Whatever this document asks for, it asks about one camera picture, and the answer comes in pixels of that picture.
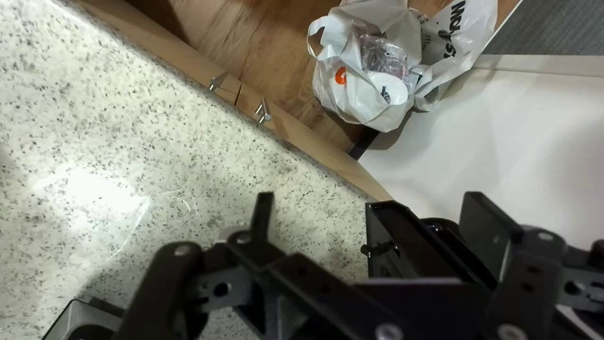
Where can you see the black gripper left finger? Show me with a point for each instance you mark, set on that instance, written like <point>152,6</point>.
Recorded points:
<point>163,307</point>

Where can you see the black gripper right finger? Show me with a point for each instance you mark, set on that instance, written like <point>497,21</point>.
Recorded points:
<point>525,267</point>

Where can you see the white plastic bag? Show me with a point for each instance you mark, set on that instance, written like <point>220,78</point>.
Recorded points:
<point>378,59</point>

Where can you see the wooden lower cabinet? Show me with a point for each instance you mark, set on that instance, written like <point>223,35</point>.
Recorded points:
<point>254,55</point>

